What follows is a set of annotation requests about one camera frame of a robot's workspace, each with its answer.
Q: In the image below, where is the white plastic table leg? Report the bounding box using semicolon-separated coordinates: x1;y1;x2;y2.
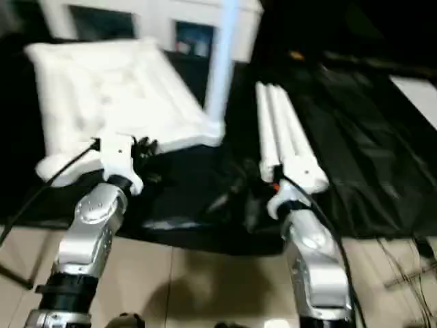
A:
264;83;301;178
255;81;279;180
203;0;242;129
276;85;331;195

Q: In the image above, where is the white plastic table top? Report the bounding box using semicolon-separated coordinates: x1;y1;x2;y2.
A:
23;36;227;188

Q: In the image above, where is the black plastic mat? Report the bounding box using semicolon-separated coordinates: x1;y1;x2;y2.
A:
0;32;437;257

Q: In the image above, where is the white cabinet with glass doors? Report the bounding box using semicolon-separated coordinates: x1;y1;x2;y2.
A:
40;0;264;64

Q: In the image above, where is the black stand bar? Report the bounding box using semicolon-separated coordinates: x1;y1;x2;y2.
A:
384;262;437;290

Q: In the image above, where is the black power adapter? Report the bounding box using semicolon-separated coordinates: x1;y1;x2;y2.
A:
414;237;437;257

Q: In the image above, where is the dark cabinet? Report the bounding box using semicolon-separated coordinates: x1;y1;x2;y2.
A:
259;0;437;69

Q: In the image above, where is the white board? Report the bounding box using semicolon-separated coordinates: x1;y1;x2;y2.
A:
389;75;437;133

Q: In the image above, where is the black right camera cable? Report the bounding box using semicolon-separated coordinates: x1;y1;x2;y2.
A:
276;167;368;328

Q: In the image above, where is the thin black floor cable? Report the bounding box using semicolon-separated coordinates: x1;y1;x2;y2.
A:
375;235;437;328

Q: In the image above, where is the black work table frame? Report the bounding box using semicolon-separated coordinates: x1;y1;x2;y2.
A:
0;262;35;291

